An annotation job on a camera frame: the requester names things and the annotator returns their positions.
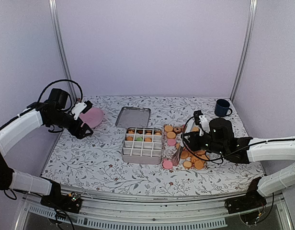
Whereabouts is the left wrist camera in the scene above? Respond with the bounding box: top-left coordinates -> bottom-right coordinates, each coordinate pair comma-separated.
69,100 -> 92,120

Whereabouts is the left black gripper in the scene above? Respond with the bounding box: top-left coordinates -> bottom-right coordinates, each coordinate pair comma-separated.
49,110 -> 94,139

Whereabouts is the metal tongs white handle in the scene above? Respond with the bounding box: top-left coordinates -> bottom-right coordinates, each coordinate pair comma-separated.
171,145 -> 184,166

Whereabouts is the front aluminium rail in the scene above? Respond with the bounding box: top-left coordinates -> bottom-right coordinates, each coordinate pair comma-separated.
15,186 -> 295,230

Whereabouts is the metal tin lid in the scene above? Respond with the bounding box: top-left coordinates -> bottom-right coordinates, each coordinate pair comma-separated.
115,106 -> 151,128

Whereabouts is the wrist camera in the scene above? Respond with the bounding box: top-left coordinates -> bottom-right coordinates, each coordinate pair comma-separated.
193,110 -> 210,136
69,100 -> 92,120

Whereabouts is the pink round cookie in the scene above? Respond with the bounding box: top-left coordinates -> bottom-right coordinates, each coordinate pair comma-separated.
162,160 -> 173,169

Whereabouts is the dark blue mug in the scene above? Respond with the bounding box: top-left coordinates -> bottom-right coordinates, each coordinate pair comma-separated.
214,99 -> 233,117

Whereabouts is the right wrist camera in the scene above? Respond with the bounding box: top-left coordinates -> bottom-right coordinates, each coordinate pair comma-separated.
193,110 -> 210,136

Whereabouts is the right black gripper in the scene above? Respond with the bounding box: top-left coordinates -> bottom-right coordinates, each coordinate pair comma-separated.
181,131 -> 227,156

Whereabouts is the chocolate donut cookie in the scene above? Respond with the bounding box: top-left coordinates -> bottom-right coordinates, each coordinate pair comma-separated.
173,127 -> 183,134

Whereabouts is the floral tablecloth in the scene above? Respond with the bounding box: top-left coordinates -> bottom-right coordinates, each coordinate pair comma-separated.
42,96 -> 264,196

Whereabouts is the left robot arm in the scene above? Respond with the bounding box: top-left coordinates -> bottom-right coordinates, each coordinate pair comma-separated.
0,88 -> 93,208

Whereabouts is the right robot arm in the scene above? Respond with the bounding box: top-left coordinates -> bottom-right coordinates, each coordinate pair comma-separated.
182,115 -> 295,209

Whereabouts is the floral cookie tray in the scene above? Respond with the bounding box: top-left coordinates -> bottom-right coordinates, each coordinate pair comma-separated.
161,125 -> 209,172

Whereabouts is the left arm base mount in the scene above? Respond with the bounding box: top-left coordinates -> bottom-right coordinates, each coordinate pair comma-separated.
40,190 -> 82,214

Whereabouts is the metal divided cookie tin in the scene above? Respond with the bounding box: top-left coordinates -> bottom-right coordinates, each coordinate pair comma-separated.
122,127 -> 163,165

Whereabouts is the pink plate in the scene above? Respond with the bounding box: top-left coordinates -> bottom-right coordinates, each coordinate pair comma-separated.
79,107 -> 104,129

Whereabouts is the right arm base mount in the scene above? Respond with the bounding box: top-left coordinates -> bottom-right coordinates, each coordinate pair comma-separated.
225,192 -> 267,225

